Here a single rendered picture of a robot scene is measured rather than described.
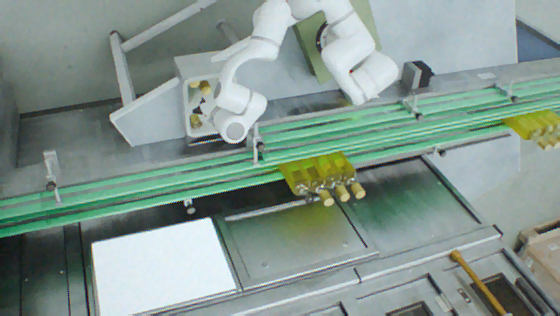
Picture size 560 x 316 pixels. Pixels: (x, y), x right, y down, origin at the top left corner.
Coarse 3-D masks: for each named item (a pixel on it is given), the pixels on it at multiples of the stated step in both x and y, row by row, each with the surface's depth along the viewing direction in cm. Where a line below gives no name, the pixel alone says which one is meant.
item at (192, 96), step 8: (192, 80) 156; (200, 80) 157; (208, 80) 166; (216, 80) 167; (232, 80) 162; (184, 88) 157; (192, 88) 166; (184, 96) 159; (192, 96) 168; (200, 96) 169; (208, 96) 170; (192, 104) 170; (200, 120) 174; (192, 128) 171; (200, 128) 171; (208, 128) 171; (192, 136) 169
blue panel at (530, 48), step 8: (520, 32) 250; (528, 32) 251; (520, 40) 242; (528, 40) 243; (536, 40) 244; (520, 48) 234; (528, 48) 235; (536, 48) 236; (544, 48) 237; (552, 48) 237; (520, 56) 227; (528, 56) 228; (536, 56) 229; (544, 56) 229; (552, 56) 230
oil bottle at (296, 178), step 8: (296, 160) 175; (280, 168) 178; (288, 168) 171; (296, 168) 172; (288, 176) 171; (296, 176) 168; (304, 176) 168; (288, 184) 172; (296, 184) 166; (304, 184) 166; (296, 192) 167
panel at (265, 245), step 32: (224, 224) 170; (256, 224) 172; (288, 224) 173; (320, 224) 173; (352, 224) 173; (224, 256) 159; (256, 256) 161; (288, 256) 161; (320, 256) 162; (352, 256) 161; (96, 288) 147; (256, 288) 151
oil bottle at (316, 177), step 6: (300, 162) 175; (306, 162) 175; (312, 162) 175; (306, 168) 173; (312, 168) 173; (318, 168) 173; (306, 174) 171; (312, 174) 170; (318, 174) 170; (312, 180) 168; (318, 180) 168; (324, 180) 169; (312, 186) 168; (318, 186) 168; (312, 192) 170
